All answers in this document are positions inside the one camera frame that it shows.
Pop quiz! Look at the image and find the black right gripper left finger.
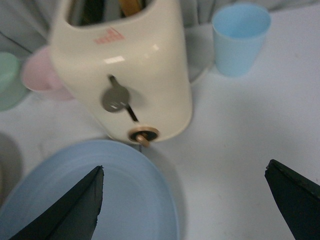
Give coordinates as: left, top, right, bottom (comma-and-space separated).
11, 166, 104, 240

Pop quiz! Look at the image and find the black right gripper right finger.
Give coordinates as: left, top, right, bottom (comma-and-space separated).
264, 159, 320, 240

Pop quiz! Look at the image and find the light blue plastic plate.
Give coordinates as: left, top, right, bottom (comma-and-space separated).
0, 140, 180, 240

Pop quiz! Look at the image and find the beige plastic plate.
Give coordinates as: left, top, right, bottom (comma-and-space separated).
0, 132, 23, 205

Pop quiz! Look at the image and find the green plastic bowl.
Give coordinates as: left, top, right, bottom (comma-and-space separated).
0, 52, 28, 111

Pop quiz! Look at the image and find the pink plastic bowl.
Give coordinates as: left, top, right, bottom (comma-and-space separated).
21, 45, 74, 101

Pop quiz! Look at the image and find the cream two-slot toaster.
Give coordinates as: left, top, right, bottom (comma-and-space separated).
50, 0, 193, 144

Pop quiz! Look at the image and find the light blue plastic cup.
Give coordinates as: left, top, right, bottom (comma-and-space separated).
211, 2, 271, 77

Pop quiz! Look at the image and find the grey curtain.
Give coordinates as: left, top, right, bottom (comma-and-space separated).
0, 0, 320, 61

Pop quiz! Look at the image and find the toast bread slice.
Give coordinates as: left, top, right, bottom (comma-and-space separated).
118, 0, 142, 17

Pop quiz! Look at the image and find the white toaster power cable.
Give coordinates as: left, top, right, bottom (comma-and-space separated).
190, 65, 213, 83

